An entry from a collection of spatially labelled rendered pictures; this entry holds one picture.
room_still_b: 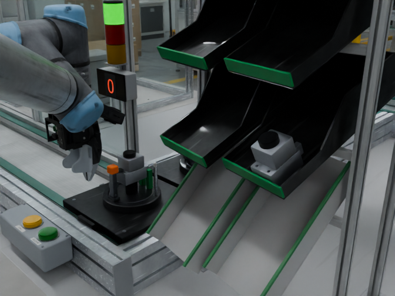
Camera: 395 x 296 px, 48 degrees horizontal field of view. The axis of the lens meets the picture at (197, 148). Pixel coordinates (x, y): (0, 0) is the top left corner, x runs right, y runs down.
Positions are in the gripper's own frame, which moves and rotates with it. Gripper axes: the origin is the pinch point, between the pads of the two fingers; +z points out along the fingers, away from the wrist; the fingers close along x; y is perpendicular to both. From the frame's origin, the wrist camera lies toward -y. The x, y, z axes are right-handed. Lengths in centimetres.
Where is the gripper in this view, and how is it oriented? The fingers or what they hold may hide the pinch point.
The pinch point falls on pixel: (90, 174)
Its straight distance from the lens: 99.9
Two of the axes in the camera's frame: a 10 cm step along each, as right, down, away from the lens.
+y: -7.0, 2.7, -6.6
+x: 7.2, 2.6, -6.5
